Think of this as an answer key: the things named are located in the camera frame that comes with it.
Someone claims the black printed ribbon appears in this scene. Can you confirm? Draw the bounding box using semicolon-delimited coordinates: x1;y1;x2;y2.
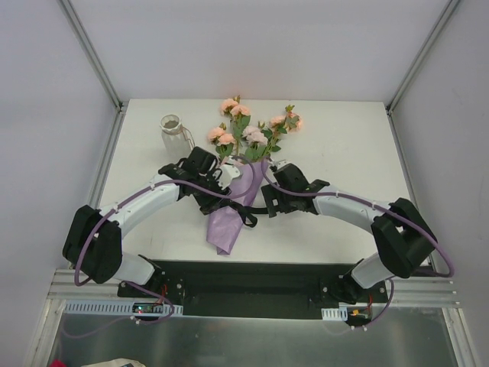
216;200;268;228

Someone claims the purple wrapping paper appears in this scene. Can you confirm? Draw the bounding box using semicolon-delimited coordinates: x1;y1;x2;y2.
206;162;264;255

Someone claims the pink artificial flower bunch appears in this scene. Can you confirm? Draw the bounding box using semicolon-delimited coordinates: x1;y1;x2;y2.
207;96;303;162

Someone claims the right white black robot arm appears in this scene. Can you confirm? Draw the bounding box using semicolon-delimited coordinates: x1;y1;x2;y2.
262;161;436;302

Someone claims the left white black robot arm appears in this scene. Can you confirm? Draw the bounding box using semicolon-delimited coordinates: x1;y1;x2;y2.
63;148;240;297

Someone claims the white ribbed ceramic vase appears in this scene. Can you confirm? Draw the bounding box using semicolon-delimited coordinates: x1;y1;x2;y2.
160;115;195;160

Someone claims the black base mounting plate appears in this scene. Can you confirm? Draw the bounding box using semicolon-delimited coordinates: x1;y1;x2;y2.
116;256;397;318

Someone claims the beige cloth bag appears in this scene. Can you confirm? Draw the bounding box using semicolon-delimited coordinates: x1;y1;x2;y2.
83;358;145;367

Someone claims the red cloth item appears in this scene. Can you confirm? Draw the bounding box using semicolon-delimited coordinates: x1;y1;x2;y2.
48;359;66;367

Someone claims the right white cable duct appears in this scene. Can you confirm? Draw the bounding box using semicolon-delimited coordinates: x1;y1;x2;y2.
321;307;348;322

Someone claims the white cable duct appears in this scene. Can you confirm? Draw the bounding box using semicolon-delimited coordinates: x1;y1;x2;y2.
321;307;348;322
64;300;183;317

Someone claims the left white cable duct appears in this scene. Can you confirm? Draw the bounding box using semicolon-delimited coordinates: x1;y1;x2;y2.
64;300;183;317

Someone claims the aluminium front rail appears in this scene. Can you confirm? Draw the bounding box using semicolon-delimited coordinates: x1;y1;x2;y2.
47;267;127;299

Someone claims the right aluminium frame post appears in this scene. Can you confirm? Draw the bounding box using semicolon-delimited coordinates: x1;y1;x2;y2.
385;0;461;114

